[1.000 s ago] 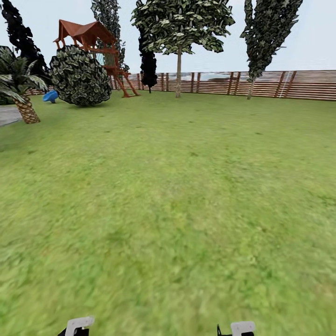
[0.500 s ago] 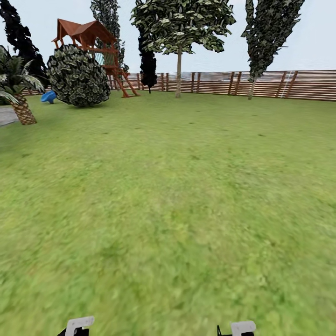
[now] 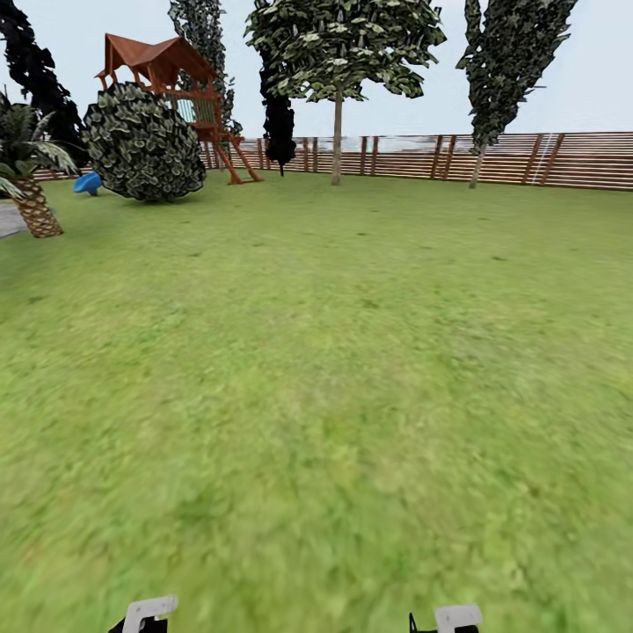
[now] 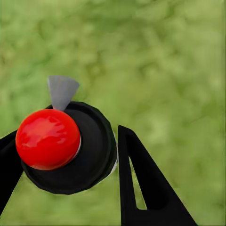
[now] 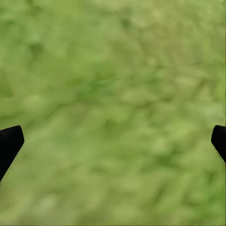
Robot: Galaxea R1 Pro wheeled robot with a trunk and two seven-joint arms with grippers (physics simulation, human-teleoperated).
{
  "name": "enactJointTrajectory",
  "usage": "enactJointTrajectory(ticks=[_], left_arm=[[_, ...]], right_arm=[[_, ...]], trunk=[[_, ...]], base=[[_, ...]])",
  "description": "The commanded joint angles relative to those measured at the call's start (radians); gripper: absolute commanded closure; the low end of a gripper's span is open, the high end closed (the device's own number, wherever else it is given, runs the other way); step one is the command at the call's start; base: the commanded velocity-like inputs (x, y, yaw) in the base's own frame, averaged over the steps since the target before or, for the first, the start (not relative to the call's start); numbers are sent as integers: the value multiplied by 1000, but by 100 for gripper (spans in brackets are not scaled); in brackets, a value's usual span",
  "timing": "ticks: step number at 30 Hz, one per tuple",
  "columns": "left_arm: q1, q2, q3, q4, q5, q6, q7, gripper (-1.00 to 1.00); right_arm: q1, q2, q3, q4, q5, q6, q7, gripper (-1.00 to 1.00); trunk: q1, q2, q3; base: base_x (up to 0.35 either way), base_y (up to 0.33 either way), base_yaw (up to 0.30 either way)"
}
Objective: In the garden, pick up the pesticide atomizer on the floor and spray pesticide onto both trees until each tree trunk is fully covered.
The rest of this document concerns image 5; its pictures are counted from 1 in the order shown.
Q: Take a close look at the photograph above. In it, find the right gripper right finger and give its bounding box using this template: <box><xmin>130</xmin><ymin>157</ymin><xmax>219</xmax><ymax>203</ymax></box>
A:
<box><xmin>211</xmin><ymin>125</ymin><xmax>226</xmax><ymax>163</ymax></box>

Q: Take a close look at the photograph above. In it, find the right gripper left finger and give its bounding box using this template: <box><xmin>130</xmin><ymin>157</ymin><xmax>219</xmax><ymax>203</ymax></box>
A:
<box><xmin>0</xmin><ymin>125</ymin><xmax>24</xmax><ymax>181</ymax></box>

